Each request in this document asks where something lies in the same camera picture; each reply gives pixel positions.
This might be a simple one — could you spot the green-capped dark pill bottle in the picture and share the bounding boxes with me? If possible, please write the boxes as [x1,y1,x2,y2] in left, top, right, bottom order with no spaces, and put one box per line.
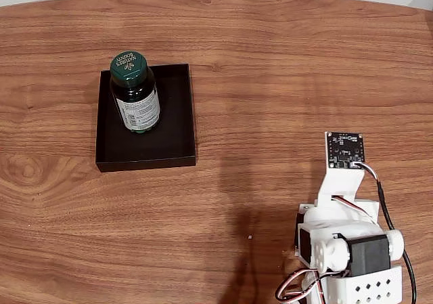
[110,51,162,135]

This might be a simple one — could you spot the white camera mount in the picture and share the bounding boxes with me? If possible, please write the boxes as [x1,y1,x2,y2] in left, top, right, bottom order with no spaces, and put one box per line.
[316,131,367,214]

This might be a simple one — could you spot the red white black servo wires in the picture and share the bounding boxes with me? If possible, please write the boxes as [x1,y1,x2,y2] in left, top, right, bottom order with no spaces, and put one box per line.
[274,270,328,304]

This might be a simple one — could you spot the shallow black cardboard box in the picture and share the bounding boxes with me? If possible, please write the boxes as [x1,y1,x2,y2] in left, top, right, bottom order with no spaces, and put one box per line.
[95,63,198,173]

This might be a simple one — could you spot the black camera circuit board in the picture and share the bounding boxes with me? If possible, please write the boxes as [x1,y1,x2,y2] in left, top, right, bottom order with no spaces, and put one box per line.
[325,131,366,169]

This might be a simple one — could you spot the black camera cable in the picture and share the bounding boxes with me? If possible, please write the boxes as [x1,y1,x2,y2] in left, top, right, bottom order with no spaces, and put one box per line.
[351,161,417,304]

